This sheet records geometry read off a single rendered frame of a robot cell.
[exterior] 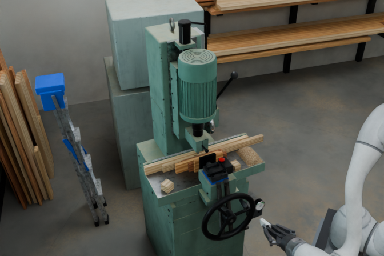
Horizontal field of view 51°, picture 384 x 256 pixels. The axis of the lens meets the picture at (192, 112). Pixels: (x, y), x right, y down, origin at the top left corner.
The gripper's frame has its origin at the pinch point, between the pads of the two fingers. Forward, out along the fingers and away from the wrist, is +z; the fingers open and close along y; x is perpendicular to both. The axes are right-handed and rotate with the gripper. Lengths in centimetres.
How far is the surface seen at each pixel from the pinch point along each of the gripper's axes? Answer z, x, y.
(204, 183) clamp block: 27.8, -14.4, 14.5
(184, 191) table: 32.4, -11.6, 23.9
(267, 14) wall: 245, -73, -170
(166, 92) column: 52, -57, 18
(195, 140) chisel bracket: 38, -33, 12
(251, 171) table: 33.4, -9.4, -14.0
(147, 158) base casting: 75, -18, 29
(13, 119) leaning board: 151, -43, 96
